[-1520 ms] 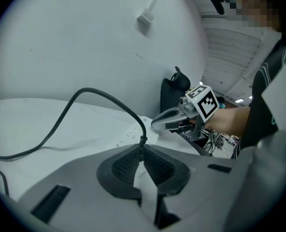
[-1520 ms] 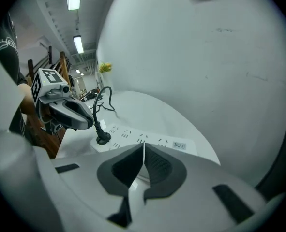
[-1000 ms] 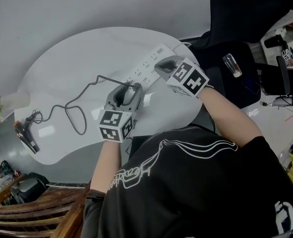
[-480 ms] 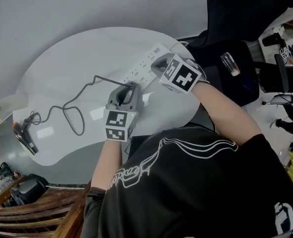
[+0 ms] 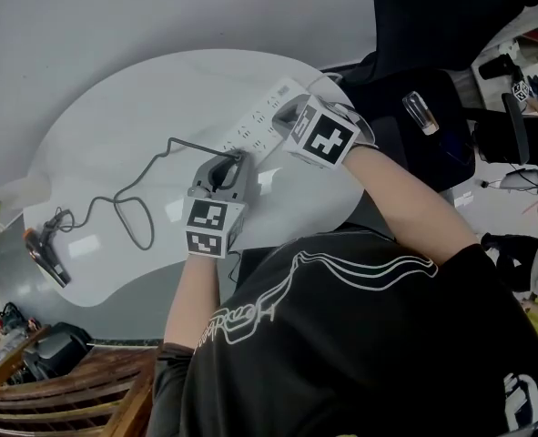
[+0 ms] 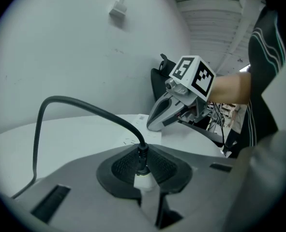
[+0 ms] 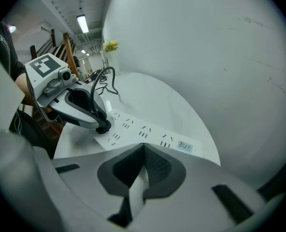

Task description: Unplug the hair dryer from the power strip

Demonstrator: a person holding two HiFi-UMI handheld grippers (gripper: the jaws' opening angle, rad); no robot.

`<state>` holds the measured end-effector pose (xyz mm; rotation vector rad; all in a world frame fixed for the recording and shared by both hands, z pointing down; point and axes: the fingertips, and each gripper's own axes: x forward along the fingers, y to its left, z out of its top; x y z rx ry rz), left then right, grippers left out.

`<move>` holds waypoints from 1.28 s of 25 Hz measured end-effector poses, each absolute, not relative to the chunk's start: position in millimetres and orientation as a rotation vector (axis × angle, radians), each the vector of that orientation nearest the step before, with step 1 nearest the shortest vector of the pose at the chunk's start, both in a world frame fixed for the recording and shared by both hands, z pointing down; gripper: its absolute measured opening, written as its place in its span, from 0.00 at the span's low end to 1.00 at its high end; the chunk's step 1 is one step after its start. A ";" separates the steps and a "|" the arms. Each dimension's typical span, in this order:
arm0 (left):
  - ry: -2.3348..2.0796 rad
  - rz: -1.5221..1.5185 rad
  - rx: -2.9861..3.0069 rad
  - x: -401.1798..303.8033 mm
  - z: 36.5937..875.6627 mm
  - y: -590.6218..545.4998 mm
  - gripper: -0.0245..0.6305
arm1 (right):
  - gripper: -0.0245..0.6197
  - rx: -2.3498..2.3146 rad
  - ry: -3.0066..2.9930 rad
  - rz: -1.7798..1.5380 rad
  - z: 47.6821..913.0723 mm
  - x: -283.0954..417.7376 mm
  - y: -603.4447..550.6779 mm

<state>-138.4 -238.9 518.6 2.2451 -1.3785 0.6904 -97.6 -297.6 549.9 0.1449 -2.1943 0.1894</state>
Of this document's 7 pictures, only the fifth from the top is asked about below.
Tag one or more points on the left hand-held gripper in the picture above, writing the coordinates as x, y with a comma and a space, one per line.
214, 226

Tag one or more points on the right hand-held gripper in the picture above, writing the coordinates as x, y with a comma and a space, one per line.
325, 137

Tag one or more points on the white power strip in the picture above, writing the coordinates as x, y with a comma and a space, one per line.
259, 121

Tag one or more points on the black orange hair dryer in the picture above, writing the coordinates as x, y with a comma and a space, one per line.
45, 257

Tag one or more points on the person's right forearm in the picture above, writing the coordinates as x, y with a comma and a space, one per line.
405, 198

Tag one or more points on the person's left forearm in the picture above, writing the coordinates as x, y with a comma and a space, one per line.
191, 298

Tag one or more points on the black office chair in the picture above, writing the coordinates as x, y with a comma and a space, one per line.
387, 103

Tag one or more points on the clear plastic bottle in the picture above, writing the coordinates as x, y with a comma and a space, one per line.
421, 113

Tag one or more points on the black jacket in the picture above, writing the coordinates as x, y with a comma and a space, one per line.
441, 12

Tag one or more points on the black chair armrest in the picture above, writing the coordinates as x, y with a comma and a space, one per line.
516, 125

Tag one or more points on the grey chair base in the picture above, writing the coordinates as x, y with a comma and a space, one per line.
523, 180

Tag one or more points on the person's black printed t-shirt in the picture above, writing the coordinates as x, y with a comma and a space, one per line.
364, 344

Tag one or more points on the black cloth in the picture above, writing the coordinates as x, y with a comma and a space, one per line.
510, 257

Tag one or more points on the black bag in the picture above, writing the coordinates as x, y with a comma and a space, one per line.
57, 346

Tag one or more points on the brown wooden chair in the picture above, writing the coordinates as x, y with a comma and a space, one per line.
68, 394

